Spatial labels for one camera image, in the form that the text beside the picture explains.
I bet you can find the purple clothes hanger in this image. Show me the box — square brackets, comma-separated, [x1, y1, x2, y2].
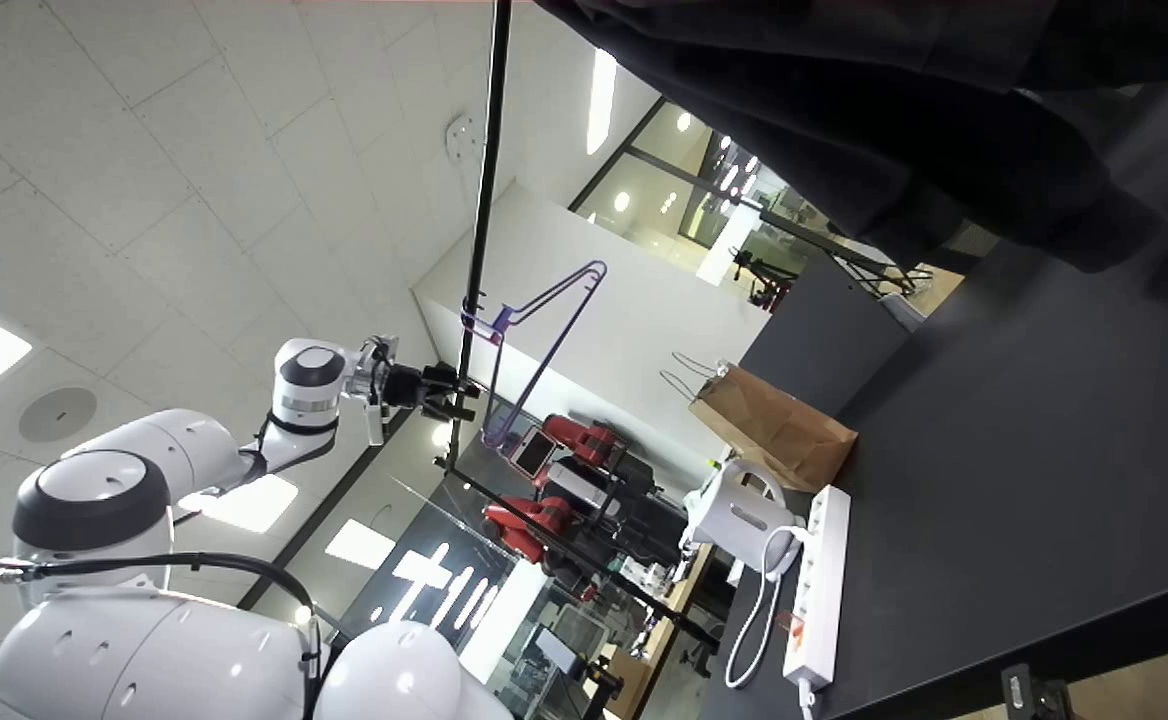
[479, 257, 614, 448]

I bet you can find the brown paper bag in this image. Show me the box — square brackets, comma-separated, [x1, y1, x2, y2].
[657, 349, 866, 497]

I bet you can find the white power strip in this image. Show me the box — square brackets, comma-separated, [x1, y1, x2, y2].
[778, 484, 857, 691]

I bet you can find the round grey ceiling speaker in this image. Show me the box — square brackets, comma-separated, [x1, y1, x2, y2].
[15, 385, 101, 448]

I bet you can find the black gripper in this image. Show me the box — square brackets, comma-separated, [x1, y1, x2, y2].
[382, 357, 485, 429]

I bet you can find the black clothes rail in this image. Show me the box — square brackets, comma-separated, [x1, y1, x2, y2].
[452, 0, 516, 402]

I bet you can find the white power cable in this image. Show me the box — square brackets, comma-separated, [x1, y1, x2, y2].
[716, 524, 807, 696]

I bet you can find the black hanging garment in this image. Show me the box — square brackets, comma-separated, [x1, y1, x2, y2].
[535, 0, 1168, 279]

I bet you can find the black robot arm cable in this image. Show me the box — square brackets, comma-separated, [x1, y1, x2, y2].
[0, 547, 337, 630]

